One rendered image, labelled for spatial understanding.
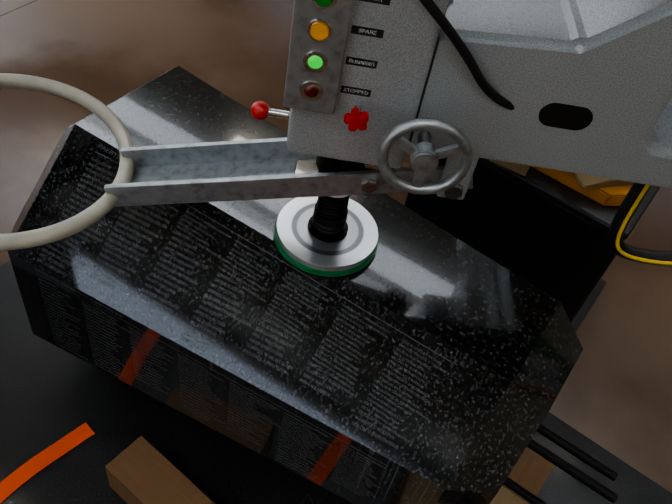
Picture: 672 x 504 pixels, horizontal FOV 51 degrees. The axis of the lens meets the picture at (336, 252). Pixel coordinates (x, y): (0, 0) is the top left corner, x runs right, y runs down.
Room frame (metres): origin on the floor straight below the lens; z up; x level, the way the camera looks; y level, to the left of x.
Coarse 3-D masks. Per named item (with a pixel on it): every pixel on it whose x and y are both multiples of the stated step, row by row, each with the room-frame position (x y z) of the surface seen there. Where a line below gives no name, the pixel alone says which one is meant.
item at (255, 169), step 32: (160, 160) 1.04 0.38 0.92; (192, 160) 1.05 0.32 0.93; (224, 160) 1.05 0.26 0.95; (256, 160) 1.05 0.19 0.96; (288, 160) 1.05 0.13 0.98; (128, 192) 0.93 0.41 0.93; (160, 192) 0.93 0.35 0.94; (192, 192) 0.94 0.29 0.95; (224, 192) 0.94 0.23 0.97; (256, 192) 0.95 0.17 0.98; (288, 192) 0.95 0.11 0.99; (320, 192) 0.96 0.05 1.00; (352, 192) 0.96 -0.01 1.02; (384, 192) 0.97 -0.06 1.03; (448, 192) 0.94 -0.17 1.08
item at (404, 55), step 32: (416, 0) 0.91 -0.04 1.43; (448, 0) 0.93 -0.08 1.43; (384, 32) 0.91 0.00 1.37; (416, 32) 0.92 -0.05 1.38; (384, 64) 0.91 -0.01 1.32; (416, 64) 0.92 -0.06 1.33; (352, 96) 0.91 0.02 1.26; (384, 96) 0.91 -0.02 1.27; (416, 96) 0.92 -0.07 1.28; (288, 128) 0.91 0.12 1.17; (320, 128) 0.91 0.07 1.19; (384, 128) 0.91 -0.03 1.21; (352, 160) 0.91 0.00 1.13
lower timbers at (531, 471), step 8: (528, 448) 1.05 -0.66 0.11; (520, 456) 1.02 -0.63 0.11; (528, 456) 1.02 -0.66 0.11; (536, 456) 1.03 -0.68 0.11; (520, 464) 0.99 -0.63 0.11; (528, 464) 1.00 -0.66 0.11; (536, 464) 1.00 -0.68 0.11; (544, 464) 1.01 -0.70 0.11; (552, 464) 1.01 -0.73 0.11; (512, 472) 0.96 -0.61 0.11; (520, 472) 0.97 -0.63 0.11; (528, 472) 0.97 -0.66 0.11; (536, 472) 0.98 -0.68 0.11; (544, 472) 0.98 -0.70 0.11; (520, 480) 0.94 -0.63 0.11; (528, 480) 0.95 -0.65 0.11; (536, 480) 0.95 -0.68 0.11; (544, 480) 0.96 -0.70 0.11; (528, 488) 0.92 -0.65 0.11; (536, 488) 0.93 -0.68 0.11; (520, 496) 0.90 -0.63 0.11
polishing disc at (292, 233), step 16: (288, 208) 1.05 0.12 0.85; (304, 208) 1.06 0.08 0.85; (352, 208) 1.09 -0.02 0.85; (288, 224) 1.01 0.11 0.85; (304, 224) 1.02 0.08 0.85; (352, 224) 1.04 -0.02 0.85; (368, 224) 1.05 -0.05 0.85; (288, 240) 0.96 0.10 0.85; (304, 240) 0.97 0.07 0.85; (352, 240) 1.00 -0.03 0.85; (368, 240) 1.01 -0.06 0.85; (304, 256) 0.93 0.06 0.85; (320, 256) 0.94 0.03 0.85; (336, 256) 0.95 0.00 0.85; (352, 256) 0.96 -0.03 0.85; (368, 256) 0.97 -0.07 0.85
